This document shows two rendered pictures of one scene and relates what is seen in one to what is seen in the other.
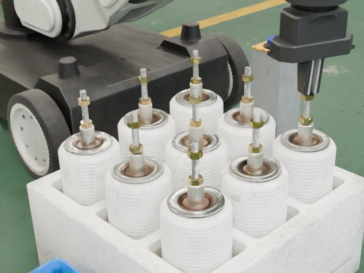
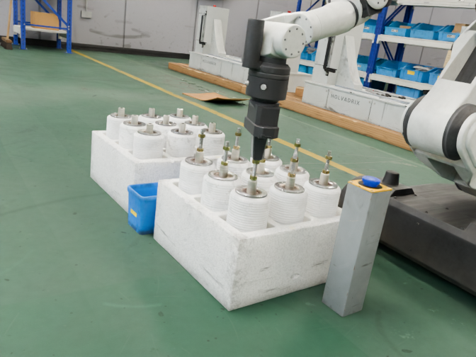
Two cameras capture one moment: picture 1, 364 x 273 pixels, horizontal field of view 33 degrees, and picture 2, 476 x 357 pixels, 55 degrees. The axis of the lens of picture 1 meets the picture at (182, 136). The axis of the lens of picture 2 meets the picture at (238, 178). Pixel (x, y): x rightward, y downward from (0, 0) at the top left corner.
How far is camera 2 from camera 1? 149 cm
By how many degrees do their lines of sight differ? 86
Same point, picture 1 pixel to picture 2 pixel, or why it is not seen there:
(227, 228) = (184, 173)
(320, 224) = (205, 222)
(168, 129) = (282, 173)
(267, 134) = (273, 194)
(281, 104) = (341, 224)
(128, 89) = (396, 208)
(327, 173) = (231, 209)
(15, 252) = not seen: hidden behind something
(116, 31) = not seen: outside the picture
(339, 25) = (254, 113)
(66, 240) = not seen: hidden behind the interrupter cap
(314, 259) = (200, 243)
